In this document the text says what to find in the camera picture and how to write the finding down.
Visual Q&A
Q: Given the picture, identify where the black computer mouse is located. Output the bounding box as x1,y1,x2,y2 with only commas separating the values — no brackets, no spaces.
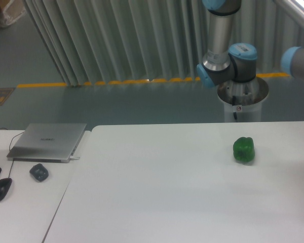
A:
0,178,13,201

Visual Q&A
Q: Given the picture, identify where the black round controller puck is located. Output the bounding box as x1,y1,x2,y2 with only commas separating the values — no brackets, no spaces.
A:
29,164,49,182

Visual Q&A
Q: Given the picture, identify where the black mouse cable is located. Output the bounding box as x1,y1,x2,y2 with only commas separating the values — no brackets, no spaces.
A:
7,134,23,179

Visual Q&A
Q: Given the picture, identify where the pale green pleated curtain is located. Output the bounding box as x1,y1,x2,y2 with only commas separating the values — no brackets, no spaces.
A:
24,1,304,86

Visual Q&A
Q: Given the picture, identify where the plastic wrapped cardboard box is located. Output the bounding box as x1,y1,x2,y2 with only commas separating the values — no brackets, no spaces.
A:
0,0,26,29

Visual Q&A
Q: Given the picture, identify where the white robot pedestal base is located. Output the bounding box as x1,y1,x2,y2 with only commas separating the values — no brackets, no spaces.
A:
217,77,269,123

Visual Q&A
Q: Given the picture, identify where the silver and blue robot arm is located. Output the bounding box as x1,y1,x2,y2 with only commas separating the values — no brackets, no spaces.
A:
196,1,304,123

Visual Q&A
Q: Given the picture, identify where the silver closed laptop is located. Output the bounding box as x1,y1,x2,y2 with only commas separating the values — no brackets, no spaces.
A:
7,123,87,163

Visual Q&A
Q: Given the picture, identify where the green bell pepper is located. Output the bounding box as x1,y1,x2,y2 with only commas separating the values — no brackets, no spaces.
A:
233,137,255,164

